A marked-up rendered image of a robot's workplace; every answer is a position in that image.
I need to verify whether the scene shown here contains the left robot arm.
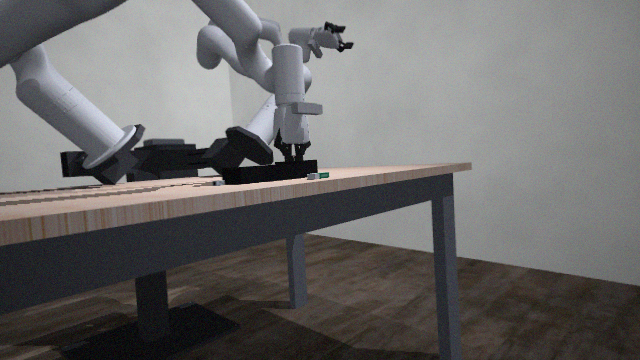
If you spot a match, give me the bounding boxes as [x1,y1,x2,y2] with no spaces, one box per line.
[197,17,323,146]

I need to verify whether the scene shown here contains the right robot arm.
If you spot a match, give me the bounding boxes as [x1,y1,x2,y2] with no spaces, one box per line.
[0,0,323,169]

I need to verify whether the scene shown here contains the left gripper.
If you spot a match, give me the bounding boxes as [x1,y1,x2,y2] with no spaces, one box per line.
[314,21,354,53]

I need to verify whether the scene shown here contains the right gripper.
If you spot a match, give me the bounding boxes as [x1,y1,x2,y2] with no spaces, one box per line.
[273,105,311,162]

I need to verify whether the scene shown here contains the green and white eraser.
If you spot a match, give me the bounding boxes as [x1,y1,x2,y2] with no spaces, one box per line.
[307,172,329,180]

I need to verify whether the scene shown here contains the black three-compartment bin rack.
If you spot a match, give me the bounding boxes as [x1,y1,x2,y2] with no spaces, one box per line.
[221,160,318,184]

